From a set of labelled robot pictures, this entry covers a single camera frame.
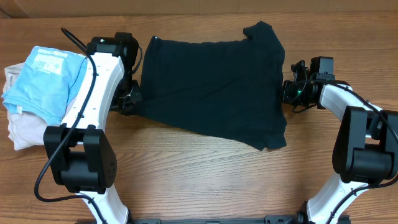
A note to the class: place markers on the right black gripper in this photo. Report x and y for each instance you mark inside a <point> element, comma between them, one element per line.
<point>287,86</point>

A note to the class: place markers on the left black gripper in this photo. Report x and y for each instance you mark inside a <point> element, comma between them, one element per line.
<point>122,107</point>

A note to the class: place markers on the dark navy t-shirt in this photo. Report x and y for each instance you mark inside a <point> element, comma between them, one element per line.
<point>227,90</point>

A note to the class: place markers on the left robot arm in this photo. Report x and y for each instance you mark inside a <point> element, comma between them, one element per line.
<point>81,162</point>

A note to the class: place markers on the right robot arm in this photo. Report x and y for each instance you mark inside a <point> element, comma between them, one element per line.
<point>365,152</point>

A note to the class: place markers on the light blue folded t-shirt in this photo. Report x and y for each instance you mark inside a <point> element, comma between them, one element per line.
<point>49,80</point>

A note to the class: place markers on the beige folded garment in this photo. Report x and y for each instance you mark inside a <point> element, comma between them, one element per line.
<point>26,129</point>

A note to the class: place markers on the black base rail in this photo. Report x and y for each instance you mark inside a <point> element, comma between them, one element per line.
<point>269,219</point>

